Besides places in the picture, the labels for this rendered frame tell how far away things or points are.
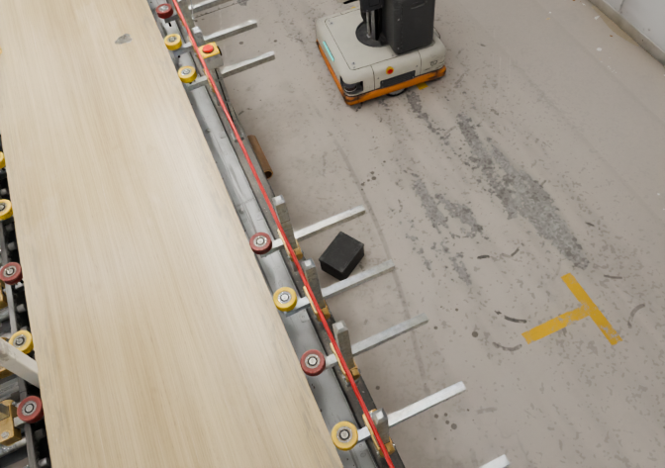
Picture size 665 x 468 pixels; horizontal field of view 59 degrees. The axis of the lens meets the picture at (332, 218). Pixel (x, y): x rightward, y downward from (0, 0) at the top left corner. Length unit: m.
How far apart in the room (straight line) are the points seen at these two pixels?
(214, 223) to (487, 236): 1.55
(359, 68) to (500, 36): 1.11
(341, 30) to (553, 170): 1.54
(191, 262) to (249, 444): 0.69
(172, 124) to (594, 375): 2.18
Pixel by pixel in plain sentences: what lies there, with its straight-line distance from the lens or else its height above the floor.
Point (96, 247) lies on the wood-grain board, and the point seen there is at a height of 0.90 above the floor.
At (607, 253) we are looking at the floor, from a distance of 3.31.
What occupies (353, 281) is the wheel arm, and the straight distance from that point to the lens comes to 2.15.
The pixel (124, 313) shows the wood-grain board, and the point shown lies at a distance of 2.20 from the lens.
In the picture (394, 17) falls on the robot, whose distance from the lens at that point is 3.47.
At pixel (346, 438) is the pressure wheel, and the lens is 1.87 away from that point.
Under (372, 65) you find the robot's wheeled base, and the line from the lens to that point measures 3.61.
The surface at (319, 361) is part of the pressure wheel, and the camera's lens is 1.94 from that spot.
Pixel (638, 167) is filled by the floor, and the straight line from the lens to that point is 3.69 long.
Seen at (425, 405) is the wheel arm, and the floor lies 0.82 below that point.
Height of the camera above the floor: 2.73
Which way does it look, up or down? 57 degrees down
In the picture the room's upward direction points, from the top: 9 degrees counter-clockwise
